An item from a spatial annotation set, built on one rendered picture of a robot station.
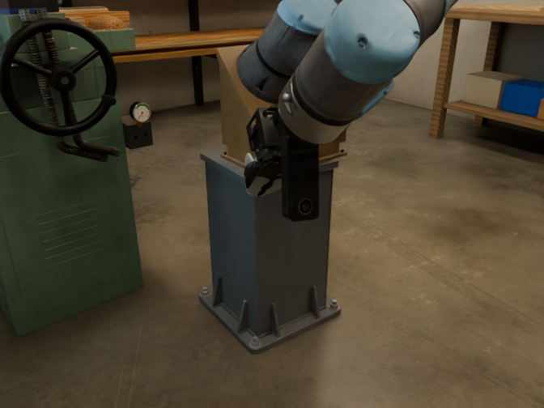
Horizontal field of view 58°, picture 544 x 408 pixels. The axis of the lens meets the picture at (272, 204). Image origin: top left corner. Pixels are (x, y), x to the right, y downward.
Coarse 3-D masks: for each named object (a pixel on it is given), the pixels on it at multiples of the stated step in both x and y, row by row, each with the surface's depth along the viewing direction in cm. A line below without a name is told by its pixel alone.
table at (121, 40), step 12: (72, 36) 139; (108, 36) 145; (120, 36) 147; (132, 36) 150; (0, 48) 128; (72, 48) 132; (84, 48) 142; (108, 48) 146; (120, 48) 148; (132, 48) 151; (48, 60) 128; (60, 60) 130; (72, 60) 132
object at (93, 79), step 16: (16, 80) 133; (32, 80) 136; (80, 80) 144; (96, 80) 147; (0, 96) 132; (16, 96) 134; (32, 96) 137; (80, 96) 145; (96, 96) 149; (0, 112) 133
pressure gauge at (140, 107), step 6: (138, 102) 152; (132, 108) 151; (138, 108) 152; (144, 108) 153; (150, 108) 154; (132, 114) 152; (138, 114) 153; (144, 114) 154; (150, 114) 155; (138, 120) 153; (144, 120) 154; (138, 126) 156
